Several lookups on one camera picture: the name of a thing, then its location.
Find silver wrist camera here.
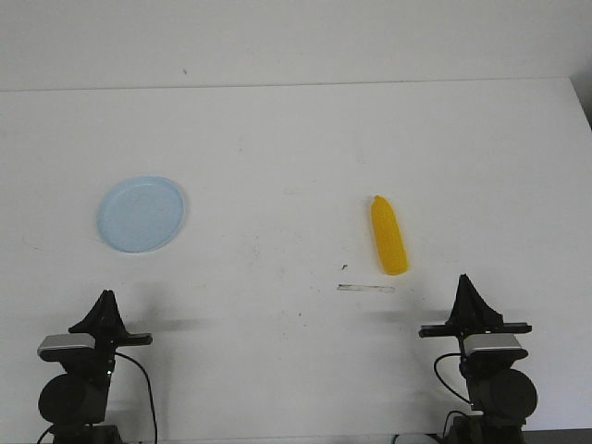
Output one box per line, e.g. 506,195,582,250
462,333,528,361
37,333,95,362

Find light blue round plate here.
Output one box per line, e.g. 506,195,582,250
96,176,186,253

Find black camera cable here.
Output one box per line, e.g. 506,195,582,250
36,351,158,444
433,352,474,404

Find tape strip on table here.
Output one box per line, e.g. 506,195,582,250
337,284,396,293

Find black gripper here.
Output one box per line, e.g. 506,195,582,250
418,274,532,365
68,290,153,365

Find yellow corn cob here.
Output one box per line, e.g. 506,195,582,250
370,195,409,276

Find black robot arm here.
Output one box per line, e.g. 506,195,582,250
418,274,538,443
37,290,158,443

